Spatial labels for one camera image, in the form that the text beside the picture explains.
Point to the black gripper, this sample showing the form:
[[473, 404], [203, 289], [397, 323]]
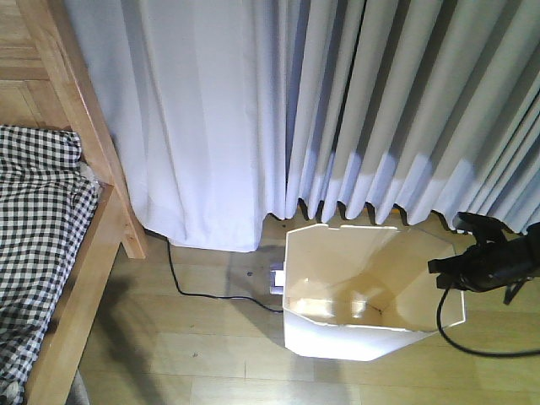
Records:
[[476, 269]]

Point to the white plastic trash bin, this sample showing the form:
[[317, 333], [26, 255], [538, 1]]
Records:
[[362, 292]]

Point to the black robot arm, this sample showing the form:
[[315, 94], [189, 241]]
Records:
[[518, 261]]

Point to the white floor outlet adapter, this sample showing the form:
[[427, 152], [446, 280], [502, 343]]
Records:
[[277, 278]]

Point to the white pleated curtain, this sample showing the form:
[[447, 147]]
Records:
[[224, 112]]

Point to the black white checkered bedding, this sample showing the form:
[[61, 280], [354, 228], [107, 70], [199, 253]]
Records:
[[47, 204]]

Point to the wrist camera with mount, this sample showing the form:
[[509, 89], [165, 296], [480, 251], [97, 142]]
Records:
[[478, 225]]

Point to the wooden bed frame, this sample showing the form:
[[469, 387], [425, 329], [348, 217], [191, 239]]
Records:
[[45, 85]]

